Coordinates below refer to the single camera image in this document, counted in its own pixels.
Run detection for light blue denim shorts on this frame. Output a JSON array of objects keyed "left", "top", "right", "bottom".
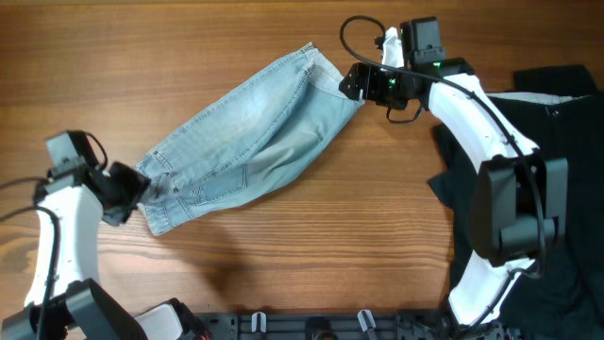
[{"left": 135, "top": 43, "right": 364, "bottom": 236}]

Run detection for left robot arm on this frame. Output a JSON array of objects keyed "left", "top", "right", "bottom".
[{"left": 1, "top": 130, "right": 211, "bottom": 340}]

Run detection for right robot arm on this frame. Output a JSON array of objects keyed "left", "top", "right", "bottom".
[{"left": 339, "top": 17, "right": 568, "bottom": 332}]

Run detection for black clothes pile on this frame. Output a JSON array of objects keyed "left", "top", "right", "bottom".
[{"left": 429, "top": 66, "right": 603, "bottom": 339}]

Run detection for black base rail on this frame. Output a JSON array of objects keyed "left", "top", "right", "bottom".
[{"left": 198, "top": 310, "right": 525, "bottom": 340}]

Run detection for left white rail clip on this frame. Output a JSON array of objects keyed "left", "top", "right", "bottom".
[{"left": 251, "top": 312, "right": 267, "bottom": 333}]

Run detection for white rail clip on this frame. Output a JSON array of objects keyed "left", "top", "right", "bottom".
[
  {"left": 357, "top": 309, "right": 378, "bottom": 340},
  {"left": 251, "top": 312, "right": 267, "bottom": 333}
]

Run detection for right white rail clip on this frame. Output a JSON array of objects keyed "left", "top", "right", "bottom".
[{"left": 357, "top": 309, "right": 378, "bottom": 340}]

